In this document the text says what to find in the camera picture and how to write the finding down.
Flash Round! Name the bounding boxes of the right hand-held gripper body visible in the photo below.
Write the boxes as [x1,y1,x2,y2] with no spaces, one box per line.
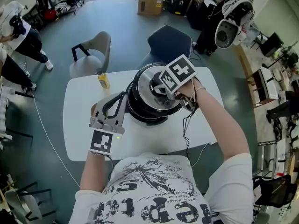
[159,54,199,112]

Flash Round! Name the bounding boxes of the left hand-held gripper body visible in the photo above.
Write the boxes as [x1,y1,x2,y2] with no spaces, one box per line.
[88,116,126,159]

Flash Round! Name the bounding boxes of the black silver pressure cooker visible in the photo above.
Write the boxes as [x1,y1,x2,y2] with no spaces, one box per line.
[126,82,182,126]

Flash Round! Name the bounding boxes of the person's left forearm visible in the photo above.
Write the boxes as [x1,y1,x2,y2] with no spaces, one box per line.
[79,151,113,194]

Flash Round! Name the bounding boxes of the person's right forearm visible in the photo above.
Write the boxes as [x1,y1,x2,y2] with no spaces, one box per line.
[194,85,251,166]

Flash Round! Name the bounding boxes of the black bin yellow lid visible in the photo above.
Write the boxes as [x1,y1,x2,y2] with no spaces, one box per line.
[171,0,193,15]

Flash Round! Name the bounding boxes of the person's right hand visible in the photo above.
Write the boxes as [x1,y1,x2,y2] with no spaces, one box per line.
[179,77,202,107]

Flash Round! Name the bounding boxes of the yellow bottle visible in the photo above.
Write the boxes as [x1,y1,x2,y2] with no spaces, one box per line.
[97,67,111,90]

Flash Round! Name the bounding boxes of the dark blue chair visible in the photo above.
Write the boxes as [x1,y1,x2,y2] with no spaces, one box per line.
[141,24,193,70]

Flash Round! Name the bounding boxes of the beige chair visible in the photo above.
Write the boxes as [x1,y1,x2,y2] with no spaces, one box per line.
[69,31,112,79]

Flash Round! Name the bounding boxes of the white printed t-shirt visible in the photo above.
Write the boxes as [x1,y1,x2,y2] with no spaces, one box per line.
[74,152,256,224]

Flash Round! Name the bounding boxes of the cardboard box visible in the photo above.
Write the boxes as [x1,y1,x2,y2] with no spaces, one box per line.
[137,0,164,16]

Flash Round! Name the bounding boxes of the wooden cabinet white top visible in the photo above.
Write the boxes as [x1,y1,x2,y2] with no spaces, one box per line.
[247,66,280,108]

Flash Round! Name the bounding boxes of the black monitor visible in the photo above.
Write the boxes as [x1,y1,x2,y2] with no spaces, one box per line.
[260,32,285,58]

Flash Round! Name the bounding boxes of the red bag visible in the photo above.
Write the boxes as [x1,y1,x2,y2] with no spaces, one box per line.
[44,8,58,21]

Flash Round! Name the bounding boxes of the black office chair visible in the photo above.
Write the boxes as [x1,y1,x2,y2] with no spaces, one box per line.
[253,174,299,209]

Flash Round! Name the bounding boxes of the thin black cable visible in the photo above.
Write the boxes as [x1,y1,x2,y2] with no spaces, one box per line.
[182,78,199,159]

